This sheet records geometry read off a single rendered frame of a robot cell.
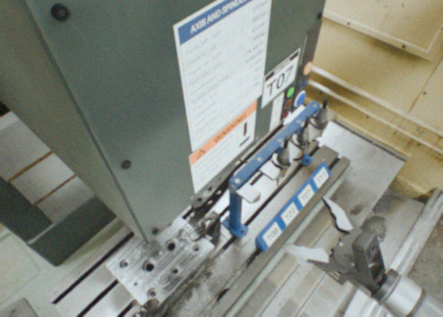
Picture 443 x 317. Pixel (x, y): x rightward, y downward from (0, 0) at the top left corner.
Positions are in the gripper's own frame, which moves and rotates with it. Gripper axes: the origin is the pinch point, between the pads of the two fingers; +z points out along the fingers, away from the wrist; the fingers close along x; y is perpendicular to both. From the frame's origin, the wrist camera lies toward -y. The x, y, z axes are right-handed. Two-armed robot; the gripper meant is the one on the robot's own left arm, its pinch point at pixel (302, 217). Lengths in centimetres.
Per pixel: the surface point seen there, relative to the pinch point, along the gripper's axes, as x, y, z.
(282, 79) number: 6.3, -25.5, 13.9
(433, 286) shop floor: 91, 145, -62
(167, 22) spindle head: -16, -47, 14
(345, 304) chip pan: 21, 79, -22
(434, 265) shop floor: 104, 145, -57
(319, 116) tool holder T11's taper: 45, 19, 20
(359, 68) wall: 85, 26, 25
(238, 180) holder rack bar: 8.9, 22.4, 25.2
